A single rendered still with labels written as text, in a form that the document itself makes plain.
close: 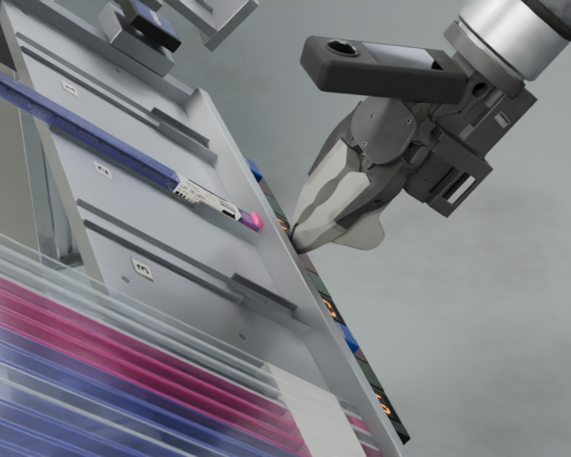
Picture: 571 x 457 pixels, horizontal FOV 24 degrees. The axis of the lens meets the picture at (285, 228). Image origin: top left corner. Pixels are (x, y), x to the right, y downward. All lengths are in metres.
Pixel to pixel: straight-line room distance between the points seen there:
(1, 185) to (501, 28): 0.71
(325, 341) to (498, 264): 1.27
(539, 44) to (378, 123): 0.13
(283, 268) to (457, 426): 0.94
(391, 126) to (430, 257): 1.17
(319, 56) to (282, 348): 0.21
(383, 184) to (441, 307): 1.10
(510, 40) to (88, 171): 0.31
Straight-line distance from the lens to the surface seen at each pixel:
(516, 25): 0.95
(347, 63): 0.92
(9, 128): 1.45
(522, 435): 1.86
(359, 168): 1.01
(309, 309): 0.91
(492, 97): 0.99
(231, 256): 0.93
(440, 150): 0.97
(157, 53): 1.11
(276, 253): 0.96
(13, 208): 1.51
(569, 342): 2.01
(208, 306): 0.83
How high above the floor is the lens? 1.33
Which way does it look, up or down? 37 degrees down
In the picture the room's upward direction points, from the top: straight up
